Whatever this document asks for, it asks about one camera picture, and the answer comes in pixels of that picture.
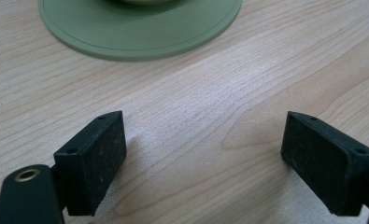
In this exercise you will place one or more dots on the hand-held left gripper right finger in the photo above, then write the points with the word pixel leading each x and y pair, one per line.
pixel 322 161

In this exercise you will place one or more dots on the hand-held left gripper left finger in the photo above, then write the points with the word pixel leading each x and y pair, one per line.
pixel 92 161

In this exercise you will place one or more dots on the green round coaster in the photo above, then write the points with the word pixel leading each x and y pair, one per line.
pixel 135 34

